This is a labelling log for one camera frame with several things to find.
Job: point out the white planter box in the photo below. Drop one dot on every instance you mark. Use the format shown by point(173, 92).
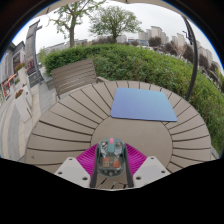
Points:
point(22, 106)

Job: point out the round leafy tree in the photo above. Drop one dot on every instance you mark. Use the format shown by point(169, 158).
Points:
point(115, 20)

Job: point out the group of apartment buildings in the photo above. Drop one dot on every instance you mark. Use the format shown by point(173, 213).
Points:
point(156, 31)

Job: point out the dark sign pillar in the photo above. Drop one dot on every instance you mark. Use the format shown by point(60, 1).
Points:
point(30, 53)

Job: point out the black curved umbrella pole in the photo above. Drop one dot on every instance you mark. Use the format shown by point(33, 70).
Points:
point(195, 60)

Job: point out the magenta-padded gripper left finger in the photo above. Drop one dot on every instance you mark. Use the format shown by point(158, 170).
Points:
point(87, 160)

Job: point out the transparent teal computer mouse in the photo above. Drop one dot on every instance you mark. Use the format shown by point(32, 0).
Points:
point(110, 160)

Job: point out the sparse-leaved tree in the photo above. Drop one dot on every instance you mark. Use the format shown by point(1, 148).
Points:
point(71, 31)

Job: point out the blue mouse pad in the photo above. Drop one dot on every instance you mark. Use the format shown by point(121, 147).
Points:
point(143, 105)

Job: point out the beige umbrella canopy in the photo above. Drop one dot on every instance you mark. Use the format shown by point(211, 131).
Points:
point(60, 4)

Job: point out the brown slatted chair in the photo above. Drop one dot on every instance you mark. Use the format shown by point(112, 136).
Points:
point(73, 76)

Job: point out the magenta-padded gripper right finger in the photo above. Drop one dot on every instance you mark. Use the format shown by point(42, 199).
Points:
point(136, 160)

